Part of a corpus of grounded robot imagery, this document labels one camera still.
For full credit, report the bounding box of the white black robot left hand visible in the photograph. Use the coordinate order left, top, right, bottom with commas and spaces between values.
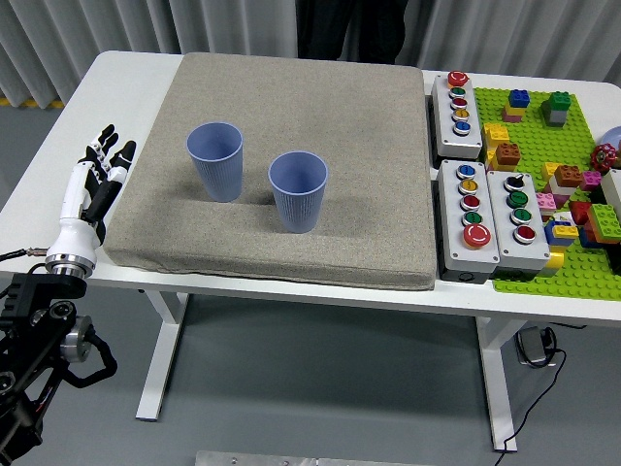
47, 123, 139, 264

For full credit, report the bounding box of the blue ribbed plastic cup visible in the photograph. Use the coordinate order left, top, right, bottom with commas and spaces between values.
268, 150, 330, 235
186, 121, 245, 203

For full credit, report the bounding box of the yellow black floor tape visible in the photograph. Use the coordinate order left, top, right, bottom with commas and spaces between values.
0, 96, 67, 109

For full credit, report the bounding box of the white table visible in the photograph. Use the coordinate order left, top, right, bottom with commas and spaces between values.
0, 50, 621, 452

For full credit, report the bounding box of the grey curtain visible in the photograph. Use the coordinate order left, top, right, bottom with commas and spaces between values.
0, 0, 621, 111

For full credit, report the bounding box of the grey-brown cushion mat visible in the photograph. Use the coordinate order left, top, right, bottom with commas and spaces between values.
103, 51, 438, 291

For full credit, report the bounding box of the grey five-button control box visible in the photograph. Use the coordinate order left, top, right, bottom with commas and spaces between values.
430, 71, 484, 160
436, 158, 501, 284

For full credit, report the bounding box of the brown building block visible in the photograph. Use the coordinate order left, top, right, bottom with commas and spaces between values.
494, 143, 523, 171
554, 164, 585, 188

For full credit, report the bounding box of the blue yellow pink block stack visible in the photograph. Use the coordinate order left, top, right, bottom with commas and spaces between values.
502, 89, 532, 123

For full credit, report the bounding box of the green building-block baseplate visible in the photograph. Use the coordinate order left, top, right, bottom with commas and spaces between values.
473, 86, 621, 303

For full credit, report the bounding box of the grey power adapter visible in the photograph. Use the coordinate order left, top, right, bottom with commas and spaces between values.
514, 325, 557, 368

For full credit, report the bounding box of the white building block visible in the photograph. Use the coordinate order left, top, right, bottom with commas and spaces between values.
547, 180, 581, 198

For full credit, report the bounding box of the green grey block stack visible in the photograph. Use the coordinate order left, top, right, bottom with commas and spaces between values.
541, 91, 573, 128

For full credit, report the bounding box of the red building block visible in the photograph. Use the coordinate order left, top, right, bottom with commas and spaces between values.
570, 200, 594, 225

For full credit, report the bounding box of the green building block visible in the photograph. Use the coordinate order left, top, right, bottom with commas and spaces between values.
585, 203, 621, 244

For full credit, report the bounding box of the red valve handwheel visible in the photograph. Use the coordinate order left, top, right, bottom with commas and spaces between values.
590, 144, 618, 172

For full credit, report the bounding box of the white box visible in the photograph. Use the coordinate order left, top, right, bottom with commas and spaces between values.
600, 168, 621, 219

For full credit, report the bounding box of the lilac bowl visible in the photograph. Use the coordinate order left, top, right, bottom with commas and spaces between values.
600, 124, 621, 156

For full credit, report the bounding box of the grey selector switch control box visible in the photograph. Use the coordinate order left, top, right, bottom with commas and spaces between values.
484, 169, 552, 281

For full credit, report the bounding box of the black floor cable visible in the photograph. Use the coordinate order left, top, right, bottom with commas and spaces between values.
494, 334, 568, 455

